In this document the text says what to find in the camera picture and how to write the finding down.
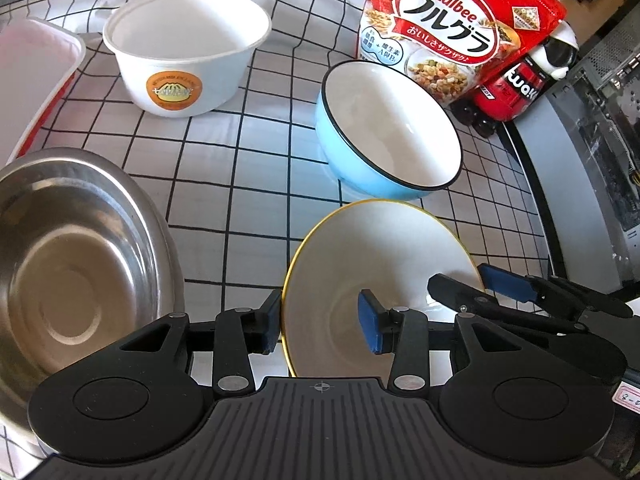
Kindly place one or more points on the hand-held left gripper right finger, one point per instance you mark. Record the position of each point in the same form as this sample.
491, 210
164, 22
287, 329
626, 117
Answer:
370, 325

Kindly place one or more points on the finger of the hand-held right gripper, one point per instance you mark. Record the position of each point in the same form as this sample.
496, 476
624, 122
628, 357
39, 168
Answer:
452, 292
505, 282

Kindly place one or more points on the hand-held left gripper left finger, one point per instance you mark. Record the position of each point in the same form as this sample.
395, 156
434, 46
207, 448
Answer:
272, 322

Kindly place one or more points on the white plate with yellow rim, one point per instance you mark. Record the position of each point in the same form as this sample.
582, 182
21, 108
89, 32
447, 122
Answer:
380, 245

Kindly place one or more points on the white rectangular tray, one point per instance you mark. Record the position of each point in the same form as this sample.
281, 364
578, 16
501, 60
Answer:
30, 70

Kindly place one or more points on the white black checkered tablecloth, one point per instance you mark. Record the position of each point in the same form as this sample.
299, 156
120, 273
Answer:
225, 160

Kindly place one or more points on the grey computer case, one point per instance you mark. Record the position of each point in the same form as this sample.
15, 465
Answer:
600, 135

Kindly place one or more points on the light blue enamel bowl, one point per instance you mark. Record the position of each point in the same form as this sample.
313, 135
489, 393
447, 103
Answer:
390, 125

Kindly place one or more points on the dark bottle with red label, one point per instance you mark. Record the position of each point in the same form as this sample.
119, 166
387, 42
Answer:
515, 87

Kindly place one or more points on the stainless steel bowl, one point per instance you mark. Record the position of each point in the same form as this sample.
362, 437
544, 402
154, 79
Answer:
75, 260

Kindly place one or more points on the black and white toy figure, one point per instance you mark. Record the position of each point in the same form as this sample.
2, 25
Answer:
557, 52

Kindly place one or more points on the red cereal bag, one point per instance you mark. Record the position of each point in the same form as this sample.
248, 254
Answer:
450, 10

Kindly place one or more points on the white paper bowl orange logo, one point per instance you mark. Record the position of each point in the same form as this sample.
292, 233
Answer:
190, 25

